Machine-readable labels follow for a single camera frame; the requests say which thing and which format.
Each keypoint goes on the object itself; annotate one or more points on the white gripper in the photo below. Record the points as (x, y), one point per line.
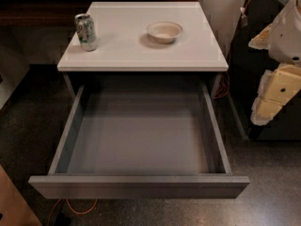
(286, 37)

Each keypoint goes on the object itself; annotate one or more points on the grey top drawer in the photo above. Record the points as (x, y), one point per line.
(130, 139)

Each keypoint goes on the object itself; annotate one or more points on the white cabinet top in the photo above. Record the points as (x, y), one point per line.
(124, 45)

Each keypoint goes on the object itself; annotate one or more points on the black cabinet at right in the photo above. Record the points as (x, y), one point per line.
(250, 72)

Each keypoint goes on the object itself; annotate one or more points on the white paper bowl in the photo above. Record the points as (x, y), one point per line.
(164, 32)

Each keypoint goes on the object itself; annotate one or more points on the silver green soda can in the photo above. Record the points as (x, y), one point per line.
(85, 30)

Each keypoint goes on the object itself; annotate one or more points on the brown wooden board corner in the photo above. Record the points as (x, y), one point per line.
(14, 210)

